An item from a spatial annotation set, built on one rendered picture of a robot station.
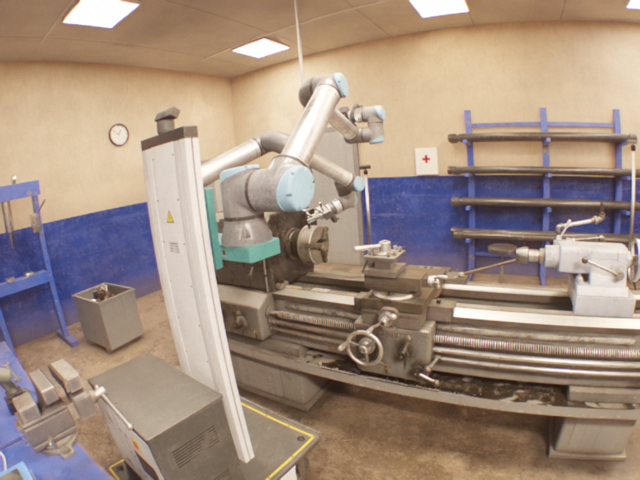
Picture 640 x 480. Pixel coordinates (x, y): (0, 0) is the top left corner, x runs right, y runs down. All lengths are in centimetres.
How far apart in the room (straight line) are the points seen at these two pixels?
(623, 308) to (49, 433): 237
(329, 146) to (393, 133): 103
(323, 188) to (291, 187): 453
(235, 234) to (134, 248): 419
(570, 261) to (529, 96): 333
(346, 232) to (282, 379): 346
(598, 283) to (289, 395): 203
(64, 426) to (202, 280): 71
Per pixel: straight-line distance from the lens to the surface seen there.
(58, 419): 126
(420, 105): 510
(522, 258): 193
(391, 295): 176
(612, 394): 208
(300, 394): 251
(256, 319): 227
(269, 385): 265
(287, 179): 112
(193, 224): 127
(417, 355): 182
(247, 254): 124
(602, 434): 226
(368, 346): 181
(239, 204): 125
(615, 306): 197
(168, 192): 139
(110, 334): 380
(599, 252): 194
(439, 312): 184
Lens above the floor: 160
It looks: 12 degrees down
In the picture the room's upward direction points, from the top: 5 degrees counter-clockwise
